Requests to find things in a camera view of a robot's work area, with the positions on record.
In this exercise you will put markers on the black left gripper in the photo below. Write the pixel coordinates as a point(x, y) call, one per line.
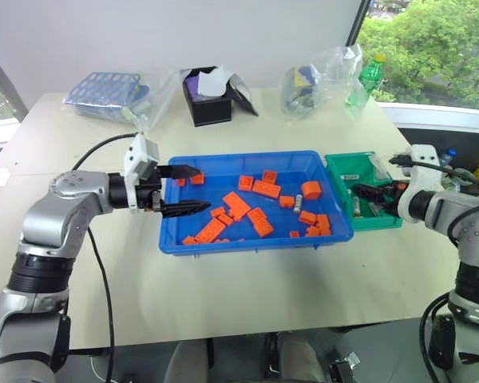
point(148, 195)

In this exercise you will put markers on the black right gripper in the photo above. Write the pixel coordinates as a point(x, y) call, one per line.
point(392, 197)

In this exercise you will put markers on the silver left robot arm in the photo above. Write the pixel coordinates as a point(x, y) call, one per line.
point(52, 207)

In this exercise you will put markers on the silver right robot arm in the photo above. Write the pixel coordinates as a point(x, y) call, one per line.
point(469, 235)

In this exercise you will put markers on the green plastic bin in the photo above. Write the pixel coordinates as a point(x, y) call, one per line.
point(343, 191)

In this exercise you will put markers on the blue plastic bin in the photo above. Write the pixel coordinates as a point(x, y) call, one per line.
point(207, 239)

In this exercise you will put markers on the small orange toy brick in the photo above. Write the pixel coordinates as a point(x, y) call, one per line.
point(295, 234)
point(180, 182)
point(189, 240)

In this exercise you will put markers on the silver battery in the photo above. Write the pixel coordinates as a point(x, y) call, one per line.
point(357, 206)
point(298, 203)

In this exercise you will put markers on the clear plastic piece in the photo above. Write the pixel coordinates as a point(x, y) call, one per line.
point(381, 169)

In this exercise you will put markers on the long orange toy brick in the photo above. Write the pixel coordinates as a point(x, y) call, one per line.
point(210, 231)
point(266, 189)

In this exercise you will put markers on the large orange toy brick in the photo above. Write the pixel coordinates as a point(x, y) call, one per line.
point(236, 205)
point(260, 222)

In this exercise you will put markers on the orange round block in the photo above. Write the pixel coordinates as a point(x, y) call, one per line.
point(311, 190)

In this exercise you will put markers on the clear bottle blue cap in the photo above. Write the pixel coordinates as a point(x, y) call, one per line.
point(447, 157)

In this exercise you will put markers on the black box with lid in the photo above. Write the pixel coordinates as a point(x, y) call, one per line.
point(211, 109)

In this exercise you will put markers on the clear plastic bag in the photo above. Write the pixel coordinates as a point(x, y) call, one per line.
point(155, 99)
point(323, 88)

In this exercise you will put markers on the white paper sheet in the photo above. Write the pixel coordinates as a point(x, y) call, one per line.
point(213, 81)

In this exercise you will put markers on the green bottle yellow cap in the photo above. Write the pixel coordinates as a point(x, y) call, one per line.
point(371, 73)

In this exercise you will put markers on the blue plastic rack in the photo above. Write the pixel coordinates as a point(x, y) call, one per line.
point(104, 89)

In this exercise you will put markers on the grey rounded shape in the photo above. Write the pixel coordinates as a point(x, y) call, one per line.
point(303, 359)
point(185, 363)

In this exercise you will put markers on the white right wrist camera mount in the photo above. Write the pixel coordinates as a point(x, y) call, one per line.
point(421, 175)

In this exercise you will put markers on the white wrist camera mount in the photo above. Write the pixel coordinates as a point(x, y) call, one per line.
point(421, 175)
point(137, 159)

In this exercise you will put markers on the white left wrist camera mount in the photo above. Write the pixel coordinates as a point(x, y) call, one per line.
point(137, 159)

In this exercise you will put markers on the metal bracket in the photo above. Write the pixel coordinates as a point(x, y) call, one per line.
point(343, 369)

